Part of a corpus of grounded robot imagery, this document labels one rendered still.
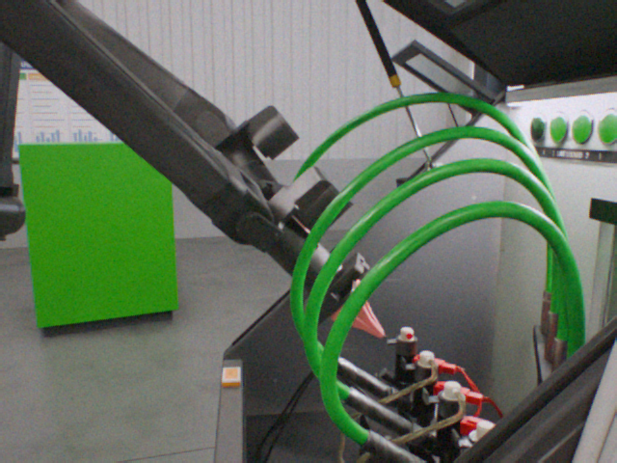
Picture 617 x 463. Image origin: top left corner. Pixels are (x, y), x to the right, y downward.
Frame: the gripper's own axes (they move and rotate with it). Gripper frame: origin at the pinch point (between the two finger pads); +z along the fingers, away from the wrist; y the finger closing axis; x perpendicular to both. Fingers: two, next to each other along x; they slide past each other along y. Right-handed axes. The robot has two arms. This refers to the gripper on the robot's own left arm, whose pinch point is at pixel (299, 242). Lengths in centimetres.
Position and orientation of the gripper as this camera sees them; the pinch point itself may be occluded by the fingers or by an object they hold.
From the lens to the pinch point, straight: 79.9
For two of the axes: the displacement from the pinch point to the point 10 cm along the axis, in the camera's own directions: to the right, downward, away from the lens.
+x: -6.5, 6.6, 3.7
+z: 5.5, 7.5, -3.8
